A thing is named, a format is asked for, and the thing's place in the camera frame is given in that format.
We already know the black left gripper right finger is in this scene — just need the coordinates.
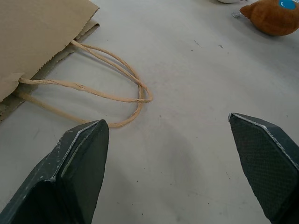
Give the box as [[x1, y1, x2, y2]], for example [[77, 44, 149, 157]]
[[228, 112, 299, 224]]

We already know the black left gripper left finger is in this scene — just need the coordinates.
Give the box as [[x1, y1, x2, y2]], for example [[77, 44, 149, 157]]
[[0, 119, 110, 224]]

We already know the orange plush toy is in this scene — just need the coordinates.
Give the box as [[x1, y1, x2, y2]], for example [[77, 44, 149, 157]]
[[239, 0, 299, 37]]

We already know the brown paper bag with handles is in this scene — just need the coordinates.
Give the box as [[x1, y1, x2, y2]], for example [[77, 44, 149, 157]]
[[0, 0, 154, 128]]

